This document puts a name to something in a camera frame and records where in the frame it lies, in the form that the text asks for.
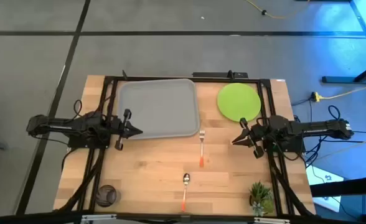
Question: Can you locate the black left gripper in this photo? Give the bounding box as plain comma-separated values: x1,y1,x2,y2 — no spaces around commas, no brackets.
109,108,144,151

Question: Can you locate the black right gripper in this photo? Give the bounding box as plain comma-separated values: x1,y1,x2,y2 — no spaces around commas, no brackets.
231,118,270,159

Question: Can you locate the metal fork orange handle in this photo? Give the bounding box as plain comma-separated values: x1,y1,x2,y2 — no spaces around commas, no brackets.
199,129,206,168

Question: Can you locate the dark patterned glass cup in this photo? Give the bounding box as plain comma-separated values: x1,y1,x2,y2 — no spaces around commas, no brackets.
95,184,118,208

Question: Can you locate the metal spoon orange handle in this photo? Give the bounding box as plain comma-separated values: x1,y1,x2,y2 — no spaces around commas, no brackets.
181,173,191,212

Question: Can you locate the grey plastic tray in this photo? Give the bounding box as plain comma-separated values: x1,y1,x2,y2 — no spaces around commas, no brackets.
116,78,201,140

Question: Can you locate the small potted succulent plant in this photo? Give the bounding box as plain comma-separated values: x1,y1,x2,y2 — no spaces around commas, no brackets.
248,181,276,217

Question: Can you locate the black control box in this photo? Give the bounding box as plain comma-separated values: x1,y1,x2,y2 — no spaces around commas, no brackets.
192,71,249,79

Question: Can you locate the white printed floor sign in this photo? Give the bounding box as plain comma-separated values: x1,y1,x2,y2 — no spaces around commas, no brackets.
306,164,345,212

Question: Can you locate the black crossbeam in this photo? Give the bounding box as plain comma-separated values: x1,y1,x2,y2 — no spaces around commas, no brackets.
0,211,366,224

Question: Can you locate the black metal table frame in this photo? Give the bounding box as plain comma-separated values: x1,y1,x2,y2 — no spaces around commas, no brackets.
54,70,317,218

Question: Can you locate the black sleeved cable bundle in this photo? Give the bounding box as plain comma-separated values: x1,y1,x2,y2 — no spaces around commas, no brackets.
268,152,316,217
54,147,106,215

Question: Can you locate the yellow plug with cable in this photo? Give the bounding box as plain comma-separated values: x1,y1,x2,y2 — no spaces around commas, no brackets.
310,80,366,103

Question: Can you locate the silver metal bracket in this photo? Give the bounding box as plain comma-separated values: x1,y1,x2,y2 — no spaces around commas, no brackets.
82,213,117,222
253,217,291,224

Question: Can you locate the metal desk leg frame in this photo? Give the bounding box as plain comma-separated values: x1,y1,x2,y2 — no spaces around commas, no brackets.
321,0,366,85

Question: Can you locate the yellow extension cable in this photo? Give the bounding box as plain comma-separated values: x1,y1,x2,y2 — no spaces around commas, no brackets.
243,0,311,19

